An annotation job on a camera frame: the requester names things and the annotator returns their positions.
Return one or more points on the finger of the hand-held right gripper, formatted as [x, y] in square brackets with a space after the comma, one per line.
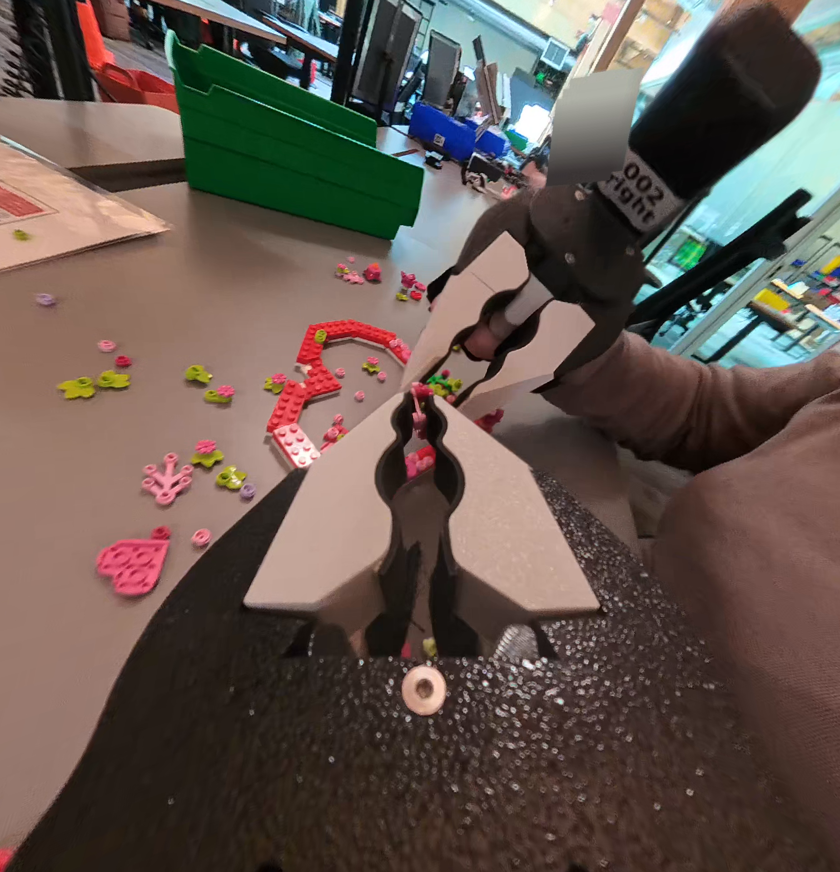
[471, 286]
[549, 340]

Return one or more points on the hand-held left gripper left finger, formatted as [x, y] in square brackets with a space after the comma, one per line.
[324, 545]

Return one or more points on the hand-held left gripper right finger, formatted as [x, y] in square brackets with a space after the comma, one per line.
[522, 545]

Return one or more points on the pink branch with magenta studs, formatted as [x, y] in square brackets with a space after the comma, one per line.
[420, 412]

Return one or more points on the red lego heart frame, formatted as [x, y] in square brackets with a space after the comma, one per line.
[290, 409]

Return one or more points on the person's right forearm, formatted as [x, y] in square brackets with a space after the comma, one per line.
[665, 402]

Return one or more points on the lime lego leaf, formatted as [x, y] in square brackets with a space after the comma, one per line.
[230, 477]
[198, 373]
[113, 379]
[76, 387]

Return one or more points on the plain pink lego branch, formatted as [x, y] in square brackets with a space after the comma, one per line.
[166, 480]

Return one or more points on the pink lego heart plate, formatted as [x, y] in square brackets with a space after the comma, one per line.
[132, 565]

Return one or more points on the person's right hand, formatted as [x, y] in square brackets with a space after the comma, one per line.
[493, 337]

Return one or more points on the blue plastic bin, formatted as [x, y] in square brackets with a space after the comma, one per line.
[447, 129]

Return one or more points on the black tripod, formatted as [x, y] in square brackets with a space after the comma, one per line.
[754, 235]

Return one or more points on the stacked green plastic bins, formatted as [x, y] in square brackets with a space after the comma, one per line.
[290, 170]

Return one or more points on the black monitor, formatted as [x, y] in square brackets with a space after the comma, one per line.
[441, 68]
[386, 48]

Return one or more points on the shelf of coloured bins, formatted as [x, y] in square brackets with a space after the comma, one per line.
[828, 272]

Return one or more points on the red plastic bins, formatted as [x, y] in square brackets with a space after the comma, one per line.
[133, 85]

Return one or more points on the black metal rack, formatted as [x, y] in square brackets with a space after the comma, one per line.
[58, 48]

